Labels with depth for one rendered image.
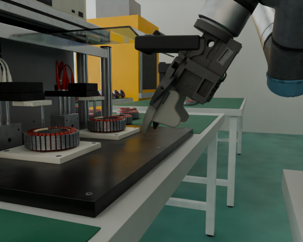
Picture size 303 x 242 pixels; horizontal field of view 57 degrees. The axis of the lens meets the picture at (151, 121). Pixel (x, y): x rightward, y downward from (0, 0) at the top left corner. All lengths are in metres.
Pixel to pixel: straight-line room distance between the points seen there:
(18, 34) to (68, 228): 0.48
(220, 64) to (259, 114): 5.38
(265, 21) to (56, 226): 0.48
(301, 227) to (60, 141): 0.44
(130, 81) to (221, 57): 3.87
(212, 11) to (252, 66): 5.36
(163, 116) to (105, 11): 4.50
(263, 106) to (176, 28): 2.35
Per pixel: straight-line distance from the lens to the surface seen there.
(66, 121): 0.88
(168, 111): 0.47
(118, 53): 4.43
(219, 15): 0.47
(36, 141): 0.59
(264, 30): 0.57
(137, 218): 0.40
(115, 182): 0.43
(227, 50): 0.48
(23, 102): 0.64
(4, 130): 0.71
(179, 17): 6.14
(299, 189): 0.52
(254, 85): 5.81
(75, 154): 0.58
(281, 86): 0.52
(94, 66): 4.61
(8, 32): 0.70
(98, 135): 0.77
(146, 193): 0.44
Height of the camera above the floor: 0.91
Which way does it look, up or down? 7 degrees down
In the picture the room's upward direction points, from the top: straight up
